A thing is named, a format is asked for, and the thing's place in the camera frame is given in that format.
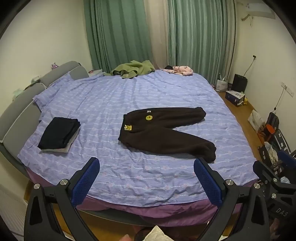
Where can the plain purple bed sheet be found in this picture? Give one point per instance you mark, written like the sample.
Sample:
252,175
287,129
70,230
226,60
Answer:
138,213

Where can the pink patterned garment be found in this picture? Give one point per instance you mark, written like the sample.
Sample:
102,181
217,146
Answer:
182,69

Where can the grey padded headboard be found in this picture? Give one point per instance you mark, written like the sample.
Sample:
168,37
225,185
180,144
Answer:
18,106

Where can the folded black clothes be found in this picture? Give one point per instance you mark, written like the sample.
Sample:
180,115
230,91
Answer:
59,132

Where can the open black suitcase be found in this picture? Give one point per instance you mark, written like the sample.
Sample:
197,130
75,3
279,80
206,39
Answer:
281,141

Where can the black backpack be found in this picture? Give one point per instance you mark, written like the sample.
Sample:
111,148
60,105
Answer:
274,119

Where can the beige curtain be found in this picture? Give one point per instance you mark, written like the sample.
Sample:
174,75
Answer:
158,32

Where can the blue cardboard box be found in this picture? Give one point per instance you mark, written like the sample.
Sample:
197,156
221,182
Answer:
233,97

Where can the olive green garment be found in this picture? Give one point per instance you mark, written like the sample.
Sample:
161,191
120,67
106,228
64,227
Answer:
131,68

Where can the purple floral pillow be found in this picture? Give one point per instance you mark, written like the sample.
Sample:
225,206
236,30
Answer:
54,89

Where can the white air conditioner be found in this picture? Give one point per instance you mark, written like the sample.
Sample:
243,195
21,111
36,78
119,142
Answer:
259,10

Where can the orange stool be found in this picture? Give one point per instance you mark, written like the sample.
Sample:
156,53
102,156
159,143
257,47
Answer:
269,128

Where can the white plastic bag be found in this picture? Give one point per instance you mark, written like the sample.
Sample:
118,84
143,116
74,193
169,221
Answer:
255,120

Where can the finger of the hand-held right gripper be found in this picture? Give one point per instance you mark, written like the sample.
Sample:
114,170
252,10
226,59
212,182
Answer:
286,157
262,170

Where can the white wall power strip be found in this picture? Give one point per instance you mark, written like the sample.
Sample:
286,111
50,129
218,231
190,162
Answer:
288,89

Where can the bed with purple sheet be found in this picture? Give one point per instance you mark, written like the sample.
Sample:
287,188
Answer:
104,97

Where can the black floor appliance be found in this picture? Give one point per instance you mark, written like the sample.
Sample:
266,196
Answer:
239,83

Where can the yellow toy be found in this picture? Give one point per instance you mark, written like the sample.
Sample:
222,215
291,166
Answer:
245,102

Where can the white paper bag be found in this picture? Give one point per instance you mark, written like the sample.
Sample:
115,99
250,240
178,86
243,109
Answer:
222,85

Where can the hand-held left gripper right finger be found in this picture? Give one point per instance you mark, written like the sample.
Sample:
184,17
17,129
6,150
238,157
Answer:
207,183

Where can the white quilted cloth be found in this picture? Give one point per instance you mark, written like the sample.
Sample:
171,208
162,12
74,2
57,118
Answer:
155,235

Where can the dark brown pants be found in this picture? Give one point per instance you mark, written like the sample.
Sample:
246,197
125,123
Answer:
161,139

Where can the green curtain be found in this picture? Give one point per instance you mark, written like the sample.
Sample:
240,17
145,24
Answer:
115,34
201,39

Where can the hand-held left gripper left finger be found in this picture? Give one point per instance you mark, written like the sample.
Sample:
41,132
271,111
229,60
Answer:
86,183

